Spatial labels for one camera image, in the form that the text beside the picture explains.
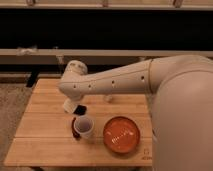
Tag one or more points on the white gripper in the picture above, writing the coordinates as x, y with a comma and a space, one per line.
74, 102

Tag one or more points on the white rectangular sponge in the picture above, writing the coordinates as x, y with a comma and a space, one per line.
69, 107

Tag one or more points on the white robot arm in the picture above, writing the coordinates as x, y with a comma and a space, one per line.
180, 89

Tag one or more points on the black smartphone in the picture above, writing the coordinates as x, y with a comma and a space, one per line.
80, 110

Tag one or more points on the wooden table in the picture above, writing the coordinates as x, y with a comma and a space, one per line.
44, 136

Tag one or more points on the orange bowl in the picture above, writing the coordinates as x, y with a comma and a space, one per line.
121, 135

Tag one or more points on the white ceramic cup dark handle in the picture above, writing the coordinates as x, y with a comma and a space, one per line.
82, 127

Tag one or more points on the grey metal rail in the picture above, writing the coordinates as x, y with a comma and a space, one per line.
93, 57

